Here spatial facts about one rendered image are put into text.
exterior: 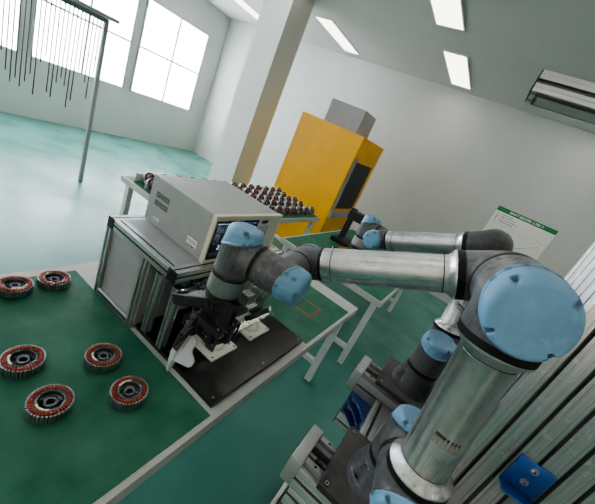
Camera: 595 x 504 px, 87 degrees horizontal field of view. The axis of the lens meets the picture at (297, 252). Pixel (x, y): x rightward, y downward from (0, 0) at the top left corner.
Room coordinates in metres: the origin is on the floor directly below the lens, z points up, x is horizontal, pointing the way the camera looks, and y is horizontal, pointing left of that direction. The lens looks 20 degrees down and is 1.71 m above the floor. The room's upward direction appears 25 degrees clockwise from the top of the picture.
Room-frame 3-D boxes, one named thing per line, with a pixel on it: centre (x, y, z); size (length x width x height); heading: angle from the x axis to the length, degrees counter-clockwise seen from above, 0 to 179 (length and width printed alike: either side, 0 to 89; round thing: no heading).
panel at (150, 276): (1.31, 0.35, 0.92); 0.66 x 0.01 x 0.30; 155
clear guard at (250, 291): (1.09, 0.18, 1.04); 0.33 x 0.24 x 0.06; 65
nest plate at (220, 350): (1.10, 0.16, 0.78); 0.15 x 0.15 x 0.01; 65
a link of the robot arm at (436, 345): (1.04, -0.61, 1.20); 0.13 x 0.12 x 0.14; 149
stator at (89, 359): (0.81, 0.46, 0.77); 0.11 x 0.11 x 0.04
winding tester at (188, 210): (1.35, 0.40, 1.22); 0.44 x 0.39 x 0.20; 155
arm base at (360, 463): (0.58, -0.41, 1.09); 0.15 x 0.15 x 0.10
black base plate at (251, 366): (1.21, 0.13, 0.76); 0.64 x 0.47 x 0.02; 155
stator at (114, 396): (0.73, 0.30, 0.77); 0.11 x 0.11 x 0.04
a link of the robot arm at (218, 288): (0.58, 0.11, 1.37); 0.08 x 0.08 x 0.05
